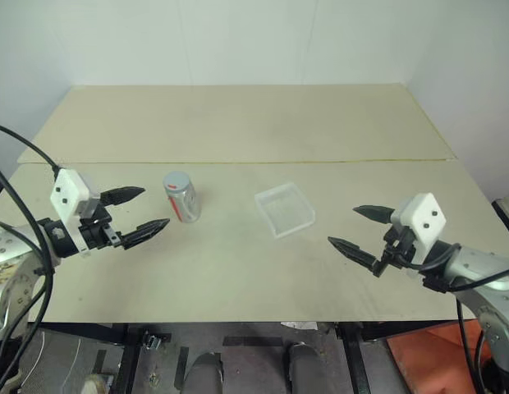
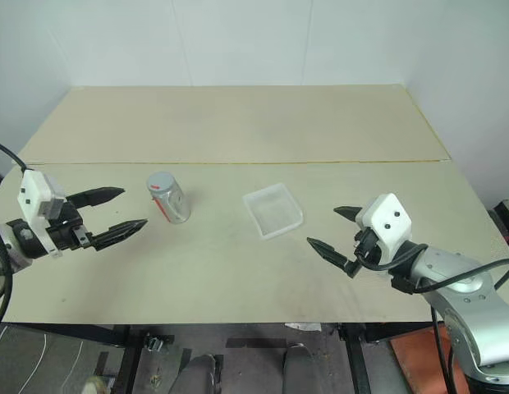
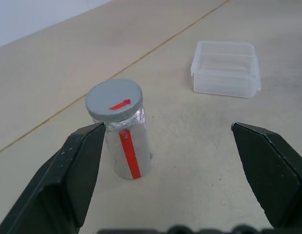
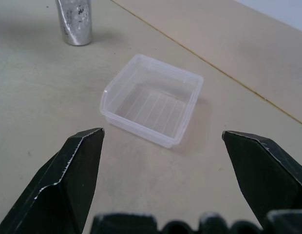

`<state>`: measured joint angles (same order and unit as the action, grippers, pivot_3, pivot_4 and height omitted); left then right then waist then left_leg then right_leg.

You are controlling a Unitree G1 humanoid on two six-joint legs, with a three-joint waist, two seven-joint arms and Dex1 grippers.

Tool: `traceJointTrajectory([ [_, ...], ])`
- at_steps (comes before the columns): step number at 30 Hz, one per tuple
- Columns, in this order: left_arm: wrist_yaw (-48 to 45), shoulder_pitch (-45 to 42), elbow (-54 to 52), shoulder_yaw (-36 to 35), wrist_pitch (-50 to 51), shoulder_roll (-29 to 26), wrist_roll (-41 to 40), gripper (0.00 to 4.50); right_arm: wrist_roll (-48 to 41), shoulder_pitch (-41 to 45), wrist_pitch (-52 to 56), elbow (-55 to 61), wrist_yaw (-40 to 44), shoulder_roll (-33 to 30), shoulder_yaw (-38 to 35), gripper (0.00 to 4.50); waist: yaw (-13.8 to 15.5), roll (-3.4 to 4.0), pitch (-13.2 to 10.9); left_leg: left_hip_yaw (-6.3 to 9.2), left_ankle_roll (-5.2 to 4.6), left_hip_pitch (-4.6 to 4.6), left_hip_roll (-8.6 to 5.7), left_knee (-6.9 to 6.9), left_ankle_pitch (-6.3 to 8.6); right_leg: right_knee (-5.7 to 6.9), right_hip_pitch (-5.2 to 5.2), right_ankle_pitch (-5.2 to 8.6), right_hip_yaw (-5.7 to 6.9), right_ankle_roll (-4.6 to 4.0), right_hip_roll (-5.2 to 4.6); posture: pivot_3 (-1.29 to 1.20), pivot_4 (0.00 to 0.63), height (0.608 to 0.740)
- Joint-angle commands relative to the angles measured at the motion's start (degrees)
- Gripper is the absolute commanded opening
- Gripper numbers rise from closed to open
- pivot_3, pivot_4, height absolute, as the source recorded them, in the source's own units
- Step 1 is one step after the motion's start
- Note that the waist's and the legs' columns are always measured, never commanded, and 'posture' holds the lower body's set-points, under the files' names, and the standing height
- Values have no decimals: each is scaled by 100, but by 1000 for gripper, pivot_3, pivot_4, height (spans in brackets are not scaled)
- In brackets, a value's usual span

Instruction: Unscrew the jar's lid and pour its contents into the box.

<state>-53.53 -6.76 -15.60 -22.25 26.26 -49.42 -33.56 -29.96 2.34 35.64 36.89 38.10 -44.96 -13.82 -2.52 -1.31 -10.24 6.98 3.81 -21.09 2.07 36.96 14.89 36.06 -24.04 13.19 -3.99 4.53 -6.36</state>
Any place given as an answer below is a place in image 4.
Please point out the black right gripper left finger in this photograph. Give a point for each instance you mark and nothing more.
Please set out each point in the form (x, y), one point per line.
(61, 185)

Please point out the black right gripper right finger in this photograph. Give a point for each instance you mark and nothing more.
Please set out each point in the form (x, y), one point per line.
(263, 175)

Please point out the clear plastic container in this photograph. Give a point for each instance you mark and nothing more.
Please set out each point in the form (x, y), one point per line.
(151, 102)

